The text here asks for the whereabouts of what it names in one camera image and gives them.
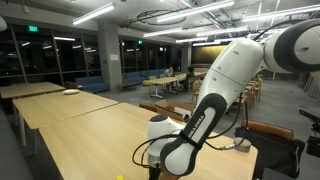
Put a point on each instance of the light wooden table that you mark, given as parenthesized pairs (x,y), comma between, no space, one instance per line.
(30,89)
(60,106)

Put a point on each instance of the grey tape roll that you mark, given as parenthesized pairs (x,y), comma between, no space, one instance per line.
(246,146)

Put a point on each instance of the yellow block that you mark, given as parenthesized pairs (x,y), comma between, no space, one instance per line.
(119,177)

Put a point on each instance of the green exit sign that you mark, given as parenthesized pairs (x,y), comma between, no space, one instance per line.
(33,28)

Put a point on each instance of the black bag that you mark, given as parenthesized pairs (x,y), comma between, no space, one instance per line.
(276,153)

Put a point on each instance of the person in white shirt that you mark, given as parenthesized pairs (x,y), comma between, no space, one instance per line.
(169,71)

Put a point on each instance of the white globe lamp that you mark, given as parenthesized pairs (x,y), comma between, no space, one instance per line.
(1,24)

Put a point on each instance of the white paper notice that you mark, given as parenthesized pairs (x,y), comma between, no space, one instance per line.
(114,57)

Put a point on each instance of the cardboard box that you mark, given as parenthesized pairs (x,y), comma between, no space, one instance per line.
(173,106)

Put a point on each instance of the long blue sofa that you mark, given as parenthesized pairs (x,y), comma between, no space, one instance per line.
(136,76)

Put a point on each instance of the white plate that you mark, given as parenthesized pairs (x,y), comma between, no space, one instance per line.
(70,91)

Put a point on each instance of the low wooden bench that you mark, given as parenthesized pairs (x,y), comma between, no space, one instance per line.
(126,86)

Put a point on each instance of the wooden table with people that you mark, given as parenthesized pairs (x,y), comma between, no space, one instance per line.
(163,81)

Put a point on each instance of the person in dark clothes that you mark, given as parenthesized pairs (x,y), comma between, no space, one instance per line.
(189,76)

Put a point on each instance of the black camera on tripod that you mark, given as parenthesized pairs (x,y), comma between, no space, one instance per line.
(313,133)

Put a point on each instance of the brown leather chair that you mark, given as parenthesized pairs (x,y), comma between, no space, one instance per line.
(266,128)

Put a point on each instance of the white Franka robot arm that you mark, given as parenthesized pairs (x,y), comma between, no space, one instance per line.
(233,66)

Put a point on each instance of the long ceiling light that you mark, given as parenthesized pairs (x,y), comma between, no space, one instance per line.
(93,13)
(163,32)
(195,10)

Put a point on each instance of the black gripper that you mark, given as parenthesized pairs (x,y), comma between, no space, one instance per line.
(154,173)

